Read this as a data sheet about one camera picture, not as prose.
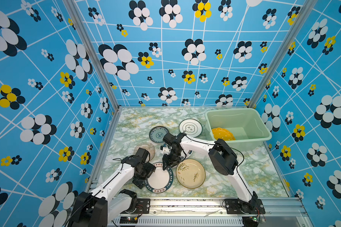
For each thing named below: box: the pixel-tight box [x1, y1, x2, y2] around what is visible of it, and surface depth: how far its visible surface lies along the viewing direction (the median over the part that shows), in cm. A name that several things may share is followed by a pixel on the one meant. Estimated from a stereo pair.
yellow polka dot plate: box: [211, 127, 237, 141], surface depth 104 cm
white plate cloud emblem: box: [178, 118, 203, 138], surface depth 107 cm
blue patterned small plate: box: [148, 125, 169, 143], surface depth 106 cm
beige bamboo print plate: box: [175, 158, 207, 190], surface depth 86 cm
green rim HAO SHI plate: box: [143, 162, 174, 194], surface depth 83 cm
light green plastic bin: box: [205, 107, 272, 151], surface depth 98 cm
